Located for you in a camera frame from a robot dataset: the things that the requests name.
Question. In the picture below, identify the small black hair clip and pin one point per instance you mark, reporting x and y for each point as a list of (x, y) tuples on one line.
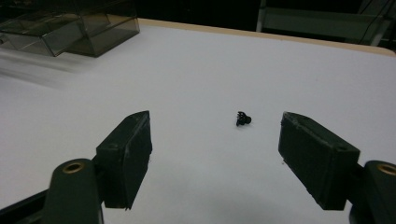
[(243, 119)]

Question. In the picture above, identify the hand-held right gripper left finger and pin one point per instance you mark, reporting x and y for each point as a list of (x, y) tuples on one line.
[(124, 161)]

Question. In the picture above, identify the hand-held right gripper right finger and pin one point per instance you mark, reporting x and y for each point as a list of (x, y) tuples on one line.
[(314, 158)]

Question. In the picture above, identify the wooden table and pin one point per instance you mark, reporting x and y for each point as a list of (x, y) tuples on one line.
[(280, 35)]

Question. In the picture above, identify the smoky transparent drawer box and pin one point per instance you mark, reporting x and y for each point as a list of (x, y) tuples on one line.
[(71, 28)]

